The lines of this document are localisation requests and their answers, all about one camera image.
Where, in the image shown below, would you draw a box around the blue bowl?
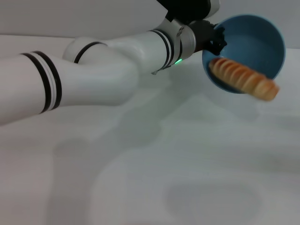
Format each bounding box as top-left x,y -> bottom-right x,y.
201,14 -> 286,94

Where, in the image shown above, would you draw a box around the grey black wrist camera box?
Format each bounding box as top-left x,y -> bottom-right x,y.
156,0 -> 222,26

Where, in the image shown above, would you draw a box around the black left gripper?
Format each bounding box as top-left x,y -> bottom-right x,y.
190,20 -> 228,57

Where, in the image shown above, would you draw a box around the ridged golden bread loaf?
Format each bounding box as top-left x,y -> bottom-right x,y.
208,58 -> 280,102

